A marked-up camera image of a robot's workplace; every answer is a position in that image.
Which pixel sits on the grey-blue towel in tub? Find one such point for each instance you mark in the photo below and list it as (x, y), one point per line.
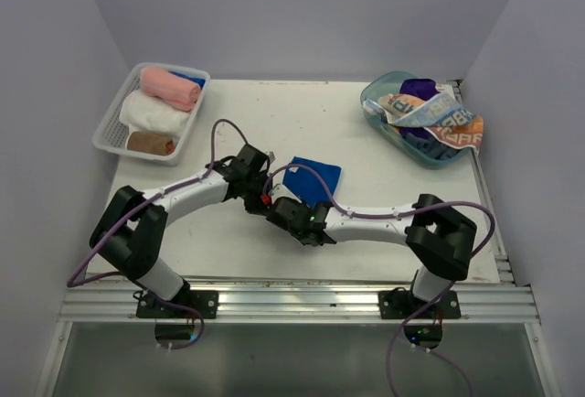
(431, 147)

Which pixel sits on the white rolled towel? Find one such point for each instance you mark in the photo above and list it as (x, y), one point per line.
(150, 114)

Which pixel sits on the royal blue towel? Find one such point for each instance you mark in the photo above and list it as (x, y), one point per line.
(306, 186)

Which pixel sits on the purple towel in tub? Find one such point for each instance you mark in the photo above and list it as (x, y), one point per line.
(423, 89)

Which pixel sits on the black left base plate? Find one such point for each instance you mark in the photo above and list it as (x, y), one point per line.
(195, 303)

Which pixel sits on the brown rolled towel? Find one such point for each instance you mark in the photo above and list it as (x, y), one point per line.
(150, 143)

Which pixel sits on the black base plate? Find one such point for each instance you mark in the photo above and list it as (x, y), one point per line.
(195, 303)
(400, 303)

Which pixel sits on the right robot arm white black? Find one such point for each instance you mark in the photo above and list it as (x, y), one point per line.
(440, 236)

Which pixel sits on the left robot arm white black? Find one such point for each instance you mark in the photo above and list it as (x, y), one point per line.
(130, 232)

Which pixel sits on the orange blue printed towel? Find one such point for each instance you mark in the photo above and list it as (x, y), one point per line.
(441, 117)

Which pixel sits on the white plastic mesh basket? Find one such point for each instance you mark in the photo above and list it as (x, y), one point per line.
(111, 136)

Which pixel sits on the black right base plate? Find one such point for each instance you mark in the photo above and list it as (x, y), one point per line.
(400, 303)

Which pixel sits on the teal transparent plastic tub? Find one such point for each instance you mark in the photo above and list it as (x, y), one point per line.
(390, 84)

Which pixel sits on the aluminium mounting rail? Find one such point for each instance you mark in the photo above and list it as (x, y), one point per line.
(111, 301)

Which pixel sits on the pink rolled towel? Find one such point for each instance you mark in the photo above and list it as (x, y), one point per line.
(180, 93)

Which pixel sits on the blue rolled towel in basket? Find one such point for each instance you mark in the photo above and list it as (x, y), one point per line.
(187, 83)

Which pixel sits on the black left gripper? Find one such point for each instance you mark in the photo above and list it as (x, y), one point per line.
(258, 207)

